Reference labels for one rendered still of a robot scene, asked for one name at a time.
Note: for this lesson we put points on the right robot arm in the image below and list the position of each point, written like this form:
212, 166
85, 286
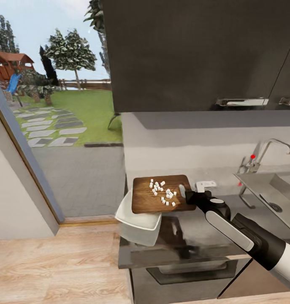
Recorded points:
267, 249

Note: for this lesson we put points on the cabinet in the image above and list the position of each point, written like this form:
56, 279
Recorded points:
198, 55

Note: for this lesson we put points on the dishwasher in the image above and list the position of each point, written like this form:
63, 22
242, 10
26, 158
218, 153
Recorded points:
184, 282

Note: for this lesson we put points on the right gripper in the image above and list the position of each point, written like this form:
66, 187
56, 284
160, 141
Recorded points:
193, 197

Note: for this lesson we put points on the bowl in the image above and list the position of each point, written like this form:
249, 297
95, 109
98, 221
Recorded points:
147, 221

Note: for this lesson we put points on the drop in sink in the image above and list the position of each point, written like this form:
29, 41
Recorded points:
272, 188

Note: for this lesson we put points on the cutting board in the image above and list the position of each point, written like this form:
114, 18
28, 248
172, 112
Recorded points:
144, 200

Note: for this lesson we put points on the fixed window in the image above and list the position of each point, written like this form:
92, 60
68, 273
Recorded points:
56, 105

